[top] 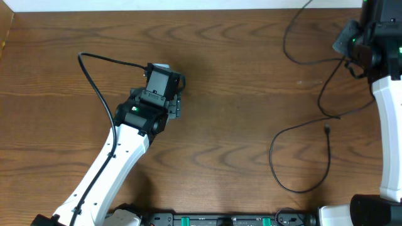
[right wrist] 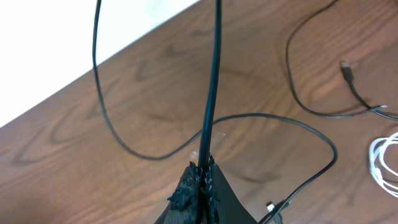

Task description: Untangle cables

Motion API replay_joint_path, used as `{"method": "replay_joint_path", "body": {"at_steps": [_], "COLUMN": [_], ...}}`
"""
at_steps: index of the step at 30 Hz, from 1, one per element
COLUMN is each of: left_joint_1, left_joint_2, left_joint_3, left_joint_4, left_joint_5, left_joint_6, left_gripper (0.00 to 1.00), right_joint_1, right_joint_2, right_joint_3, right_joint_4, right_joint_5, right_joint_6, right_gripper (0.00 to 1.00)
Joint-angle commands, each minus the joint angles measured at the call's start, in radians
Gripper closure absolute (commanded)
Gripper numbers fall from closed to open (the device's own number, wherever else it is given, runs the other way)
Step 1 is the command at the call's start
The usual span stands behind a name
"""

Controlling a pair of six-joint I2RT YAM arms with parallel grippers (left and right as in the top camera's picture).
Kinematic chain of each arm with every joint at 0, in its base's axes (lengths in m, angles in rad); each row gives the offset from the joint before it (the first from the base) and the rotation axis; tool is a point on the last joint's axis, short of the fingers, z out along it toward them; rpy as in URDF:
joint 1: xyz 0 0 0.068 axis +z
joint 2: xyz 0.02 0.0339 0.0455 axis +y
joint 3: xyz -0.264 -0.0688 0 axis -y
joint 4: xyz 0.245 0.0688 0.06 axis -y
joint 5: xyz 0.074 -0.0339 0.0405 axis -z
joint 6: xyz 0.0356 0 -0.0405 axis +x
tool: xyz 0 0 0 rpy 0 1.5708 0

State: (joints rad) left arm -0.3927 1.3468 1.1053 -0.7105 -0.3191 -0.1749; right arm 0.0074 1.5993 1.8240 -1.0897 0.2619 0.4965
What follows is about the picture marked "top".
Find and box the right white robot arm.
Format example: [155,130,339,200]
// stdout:
[317,0,401,226]

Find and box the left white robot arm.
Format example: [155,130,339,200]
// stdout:
[32,63,185,226]

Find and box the left camera black cable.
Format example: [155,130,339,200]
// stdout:
[77,51,148,226]

